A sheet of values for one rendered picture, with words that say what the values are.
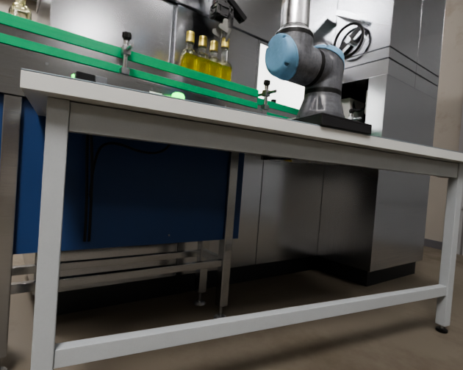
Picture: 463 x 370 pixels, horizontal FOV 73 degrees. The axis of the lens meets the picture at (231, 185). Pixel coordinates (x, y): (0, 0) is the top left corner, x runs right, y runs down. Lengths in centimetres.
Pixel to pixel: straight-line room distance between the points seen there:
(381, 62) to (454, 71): 211
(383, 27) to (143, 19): 136
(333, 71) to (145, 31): 82
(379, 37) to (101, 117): 178
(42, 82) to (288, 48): 61
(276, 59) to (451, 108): 323
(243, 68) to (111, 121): 108
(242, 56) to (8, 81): 108
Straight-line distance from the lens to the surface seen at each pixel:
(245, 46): 174
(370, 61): 217
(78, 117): 73
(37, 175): 103
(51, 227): 73
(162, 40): 153
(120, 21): 148
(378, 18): 225
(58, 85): 69
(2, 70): 103
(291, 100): 192
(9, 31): 108
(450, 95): 411
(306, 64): 98
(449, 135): 401
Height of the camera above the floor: 58
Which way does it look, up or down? 1 degrees down
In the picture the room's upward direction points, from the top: 4 degrees clockwise
